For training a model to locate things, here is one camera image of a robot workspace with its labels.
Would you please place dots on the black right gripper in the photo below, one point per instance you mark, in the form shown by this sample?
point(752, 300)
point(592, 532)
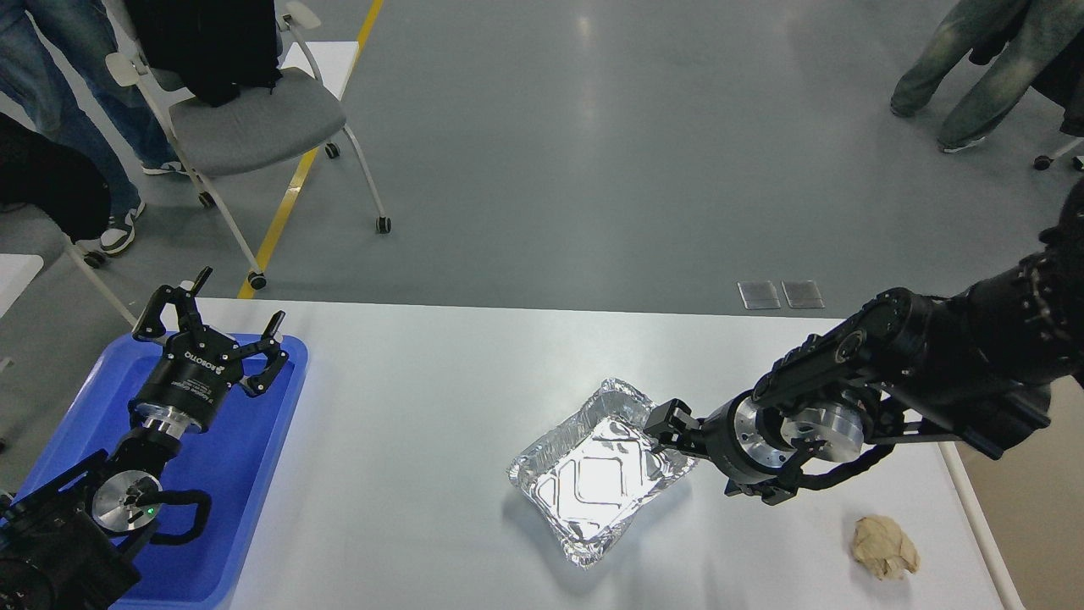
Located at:
point(732, 440)

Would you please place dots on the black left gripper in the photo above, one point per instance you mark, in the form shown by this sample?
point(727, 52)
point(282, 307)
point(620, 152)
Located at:
point(190, 375)

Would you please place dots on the aluminium foil tray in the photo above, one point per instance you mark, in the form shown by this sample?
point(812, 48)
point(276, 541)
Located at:
point(589, 475)

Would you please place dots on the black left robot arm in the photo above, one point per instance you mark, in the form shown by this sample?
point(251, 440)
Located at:
point(72, 544)

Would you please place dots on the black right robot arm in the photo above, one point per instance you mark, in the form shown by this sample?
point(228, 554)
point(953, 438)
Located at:
point(906, 368)

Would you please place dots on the blue plastic tray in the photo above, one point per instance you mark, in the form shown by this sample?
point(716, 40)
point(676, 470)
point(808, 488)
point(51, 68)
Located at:
point(233, 462)

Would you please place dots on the left floor socket plate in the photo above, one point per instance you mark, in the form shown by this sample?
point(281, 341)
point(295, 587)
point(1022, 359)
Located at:
point(759, 295)

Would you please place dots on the floor socket plate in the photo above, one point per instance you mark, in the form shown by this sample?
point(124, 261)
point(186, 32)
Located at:
point(759, 295)
point(803, 294)

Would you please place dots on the right floor socket plate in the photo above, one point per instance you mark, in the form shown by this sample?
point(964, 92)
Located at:
point(803, 294)

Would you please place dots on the white side table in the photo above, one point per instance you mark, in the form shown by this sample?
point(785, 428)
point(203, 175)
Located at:
point(17, 272)

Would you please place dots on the left edge grey chair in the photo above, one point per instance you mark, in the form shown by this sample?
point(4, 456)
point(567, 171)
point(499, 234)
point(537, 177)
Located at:
point(28, 231)

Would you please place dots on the crumpled brown paper ball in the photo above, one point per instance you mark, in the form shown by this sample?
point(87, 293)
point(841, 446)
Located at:
point(883, 549)

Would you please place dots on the grey office chair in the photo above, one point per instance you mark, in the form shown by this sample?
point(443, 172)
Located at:
point(259, 128)

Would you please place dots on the black jacket on grey chair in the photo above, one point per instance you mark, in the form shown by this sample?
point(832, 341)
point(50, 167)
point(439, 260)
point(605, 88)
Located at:
point(215, 47)

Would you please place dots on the beige waste bin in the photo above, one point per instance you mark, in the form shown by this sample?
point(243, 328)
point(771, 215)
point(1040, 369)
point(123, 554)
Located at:
point(1032, 498)

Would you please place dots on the right edge chair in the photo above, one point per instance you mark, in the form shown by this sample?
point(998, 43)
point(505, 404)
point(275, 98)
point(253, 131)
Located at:
point(1061, 83)

